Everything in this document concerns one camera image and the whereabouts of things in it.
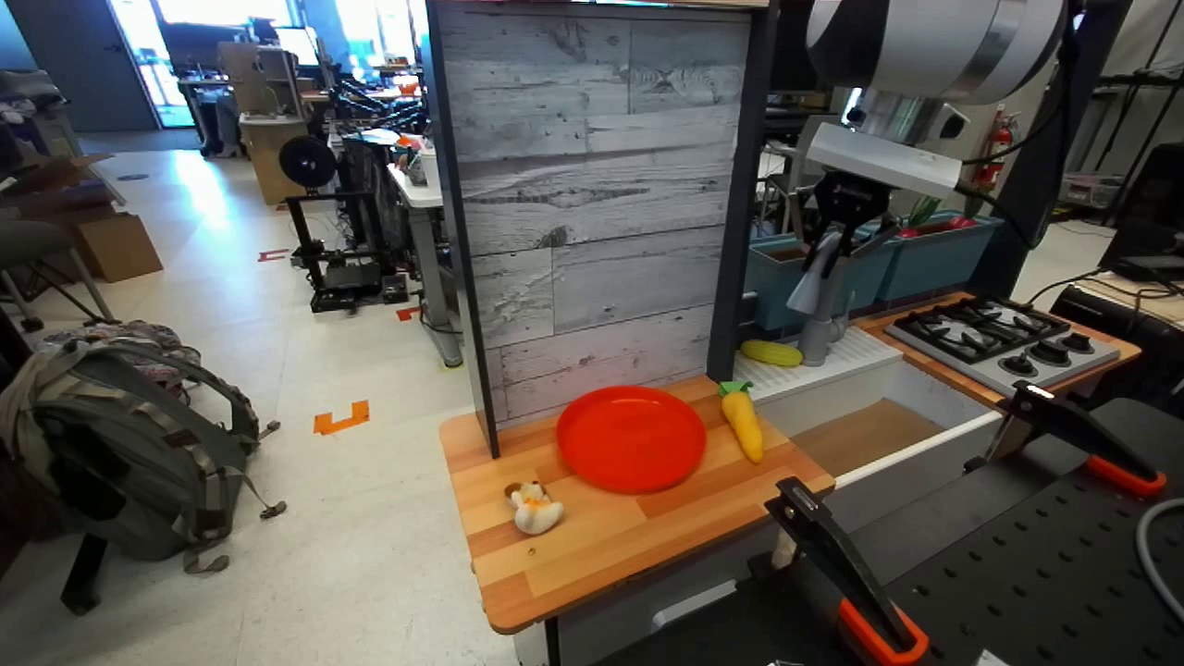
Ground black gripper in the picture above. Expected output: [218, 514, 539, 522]
[814, 171, 894, 243]

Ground grey toy tap nozzle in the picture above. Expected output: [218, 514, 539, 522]
[784, 229, 849, 367]

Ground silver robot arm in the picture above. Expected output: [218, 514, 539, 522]
[808, 0, 1068, 201]

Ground left blue storage bin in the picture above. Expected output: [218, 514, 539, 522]
[742, 237, 890, 332]

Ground blue storage bin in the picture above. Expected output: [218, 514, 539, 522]
[876, 219, 1000, 303]
[742, 237, 890, 332]

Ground right blue storage bin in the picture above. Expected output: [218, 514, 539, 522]
[876, 219, 1000, 303]

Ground red fire extinguisher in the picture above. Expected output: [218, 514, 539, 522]
[969, 111, 1019, 193]

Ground yellow toy banana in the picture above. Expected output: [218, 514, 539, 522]
[740, 341, 804, 369]

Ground white toy sink basin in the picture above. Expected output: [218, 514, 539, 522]
[738, 330, 1000, 528]

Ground toy stove top burners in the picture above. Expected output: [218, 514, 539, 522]
[889, 298, 1117, 398]

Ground grey wood pattern back panel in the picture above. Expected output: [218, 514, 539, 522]
[429, 0, 778, 438]

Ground black orange clamp far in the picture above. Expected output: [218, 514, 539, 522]
[985, 383, 1170, 501]

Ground black orange clamp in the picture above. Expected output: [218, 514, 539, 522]
[767, 478, 934, 666]
[985, 383, 1170, 501]

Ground red plastic plate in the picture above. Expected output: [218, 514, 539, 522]
[555, 384, 705, 495]

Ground black orange clamp near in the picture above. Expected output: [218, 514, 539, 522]
[767, 478, 934, 666]

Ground wooden toy kitchen counter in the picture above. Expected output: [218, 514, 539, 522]
[442, 378, 837, 634]

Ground black perforated mounting board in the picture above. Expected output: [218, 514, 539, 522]
[588, 398, 1184, 666]

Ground small white orange plush toy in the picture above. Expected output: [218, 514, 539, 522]
[508, 480, 565, 537]

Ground black equipment stand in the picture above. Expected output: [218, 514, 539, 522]
[279, 132, 407, 315]

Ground orange floor tape marker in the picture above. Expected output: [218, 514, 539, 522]
[311, 399, 369, 438]

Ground cardboard box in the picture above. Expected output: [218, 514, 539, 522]
[75, 216, 160, 280]

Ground grey backpack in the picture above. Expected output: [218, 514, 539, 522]
[0, 321, 287, 573]

